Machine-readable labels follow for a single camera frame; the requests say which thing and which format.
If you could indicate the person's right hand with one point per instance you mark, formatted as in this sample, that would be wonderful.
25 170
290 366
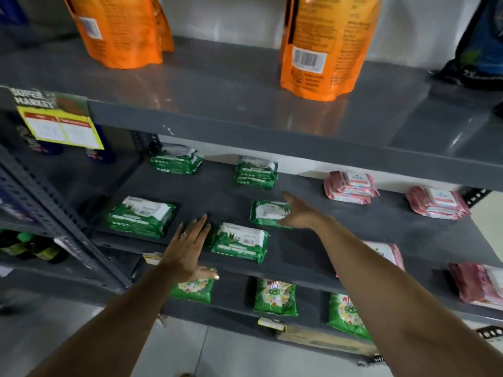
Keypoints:
304 216

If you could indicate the person's left hand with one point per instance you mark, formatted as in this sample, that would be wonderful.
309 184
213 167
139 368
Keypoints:
182 257

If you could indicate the person's right thumb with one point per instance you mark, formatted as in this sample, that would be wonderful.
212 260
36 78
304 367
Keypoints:
286 222

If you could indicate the person's left thumb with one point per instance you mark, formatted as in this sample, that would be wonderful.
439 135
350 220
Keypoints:
208 275

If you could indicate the person's left little finger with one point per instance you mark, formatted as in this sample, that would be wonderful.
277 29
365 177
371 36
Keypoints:
179 236

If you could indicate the person's left middle finger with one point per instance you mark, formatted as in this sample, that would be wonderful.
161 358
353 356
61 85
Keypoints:
200 229

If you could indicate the green wipes pack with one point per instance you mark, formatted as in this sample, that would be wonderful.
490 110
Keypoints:
267 212
239 242
176 160
141 215
256 171

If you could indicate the person's right forearm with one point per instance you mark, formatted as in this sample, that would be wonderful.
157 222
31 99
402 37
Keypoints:
393 302

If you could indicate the person's left forearm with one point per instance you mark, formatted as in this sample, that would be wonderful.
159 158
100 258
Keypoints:
118 325

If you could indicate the green detergent packet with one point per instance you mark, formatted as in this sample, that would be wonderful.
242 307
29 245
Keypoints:
194 289
275 297
347 316

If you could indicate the yellow price tag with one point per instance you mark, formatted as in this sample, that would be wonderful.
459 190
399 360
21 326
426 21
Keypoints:
151 258
271 324

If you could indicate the pink wipes pack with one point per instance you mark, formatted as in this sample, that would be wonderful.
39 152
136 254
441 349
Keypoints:
475 284
438 202
351 187
387 252

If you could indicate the grey metal shelving rack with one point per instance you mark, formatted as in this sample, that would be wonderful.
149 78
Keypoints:
243 125

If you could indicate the dark blue bottle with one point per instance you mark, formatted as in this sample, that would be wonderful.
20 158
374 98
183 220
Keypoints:
47 148
103 155

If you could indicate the row of dark green bottles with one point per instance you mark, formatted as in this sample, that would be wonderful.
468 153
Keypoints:
31 247

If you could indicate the yellow and green shelf sign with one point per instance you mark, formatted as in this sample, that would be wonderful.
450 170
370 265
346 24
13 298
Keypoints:
59 121

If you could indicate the orange stand-up pouch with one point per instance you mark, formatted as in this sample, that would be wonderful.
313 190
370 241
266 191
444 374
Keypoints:
122 31
328 43

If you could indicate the blue and black bag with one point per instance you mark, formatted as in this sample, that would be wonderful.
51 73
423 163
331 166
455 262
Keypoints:
477 47

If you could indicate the blue packet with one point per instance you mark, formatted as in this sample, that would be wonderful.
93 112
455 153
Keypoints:
11 9

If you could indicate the grey perforated rack post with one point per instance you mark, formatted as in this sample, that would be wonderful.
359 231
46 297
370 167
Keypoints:
59 215

